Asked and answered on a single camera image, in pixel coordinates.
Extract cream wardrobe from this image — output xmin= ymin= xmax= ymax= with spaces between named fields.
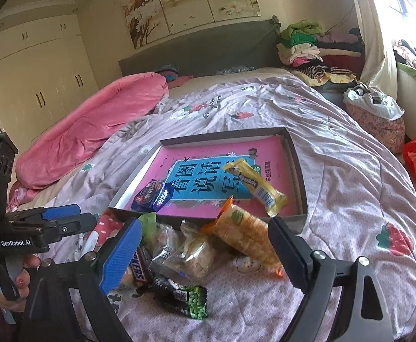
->
xmin=0 ymin=13 xmax=101 ymax=144

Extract small green chocolate packet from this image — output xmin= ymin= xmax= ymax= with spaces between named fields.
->
xmin=165 ymin=284 xmax=209 ymax=321

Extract brown chocolate bar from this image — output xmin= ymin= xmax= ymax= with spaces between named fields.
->
xmin=121 ymin=245 xmax=156 ymax=288

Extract white plastic bag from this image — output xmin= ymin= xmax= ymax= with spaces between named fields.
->
xmin=342 ymin=81 xmax=405 ymax=121

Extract small clear snack packet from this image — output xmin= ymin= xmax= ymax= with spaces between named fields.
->
xmin=149 ymin=222 xmax=183 ymax=272

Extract pile of folded clothes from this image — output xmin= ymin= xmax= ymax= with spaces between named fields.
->
xmin=277 ymin=19 xmax=366 ymax=88

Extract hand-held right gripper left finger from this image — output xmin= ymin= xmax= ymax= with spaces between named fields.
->
xmin=19 ymin=217 xmax=144 ymax=342

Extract floral fabric bag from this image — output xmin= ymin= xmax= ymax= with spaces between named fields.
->
xmin=345 ymin=101 xmax=407 ymax=154

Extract pink pillow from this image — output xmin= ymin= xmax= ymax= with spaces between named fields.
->
xmin=7 ymin=72 xmax=170 ymax=211

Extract yellow wafer packet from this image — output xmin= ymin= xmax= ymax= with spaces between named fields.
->
xmin=222 ymin=157 xmax=289 ymax=218

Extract white curtain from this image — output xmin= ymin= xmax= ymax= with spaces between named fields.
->
xmin=347 ymin=0 xmax=398 ymax=100

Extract blue cookie packet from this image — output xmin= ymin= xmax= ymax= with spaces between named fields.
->
xmin=131 ymin=179 xmax=175 ymax=213

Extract shallow grey cardboard box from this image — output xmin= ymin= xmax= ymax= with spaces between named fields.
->
xmin=107 ymin=126 xmax=308 ymax=236

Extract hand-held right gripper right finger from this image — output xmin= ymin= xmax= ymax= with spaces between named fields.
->
xmin=268 ymin=216 xmax=394 ymax=342

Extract orange cracker packet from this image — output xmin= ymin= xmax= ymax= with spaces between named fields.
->
xmin=200 ymin=196 xmax=286 ymax=279

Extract person's left hand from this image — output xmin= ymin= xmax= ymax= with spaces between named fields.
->
xmin=0 ymin=252 xmax=42 ymax=310

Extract light green snack packet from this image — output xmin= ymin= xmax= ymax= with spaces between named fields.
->
xmin=138 ymin=212 xmax=159 ymax=243

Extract clear nougat packet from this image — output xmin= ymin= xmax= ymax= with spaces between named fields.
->
xmin=165 ymin=220 xmax=220 ymax=280

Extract grey headboard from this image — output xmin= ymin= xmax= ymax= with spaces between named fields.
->
xmin=118 ymin=19 xmax=280 ymax=80

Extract pink and blue book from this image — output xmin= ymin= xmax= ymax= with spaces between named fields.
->
xmin=123 ymin=135 xmax=300 ymax=219

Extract dark chocolate bar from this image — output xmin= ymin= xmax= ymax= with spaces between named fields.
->
xmin=136 ymin=272 xmax=176 ymax=302

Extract clothes on windowsill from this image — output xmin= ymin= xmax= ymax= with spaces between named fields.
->
xmin=392 ymin=38 xmax=416 ymax=79

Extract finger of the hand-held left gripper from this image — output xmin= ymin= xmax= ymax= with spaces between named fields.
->
xmin=7 ymin=204 xmax=83 ymax=224
xmin=40 ymin=212 xmax=99 ymax=240

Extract colourful pillow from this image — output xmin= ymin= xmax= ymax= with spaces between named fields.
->
xmin=154 ymin=64 xmax=194 ymax=81

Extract beige bed sheet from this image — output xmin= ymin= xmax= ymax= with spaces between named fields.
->
xmin=167 ymin=66 xmax=295 ymax=99

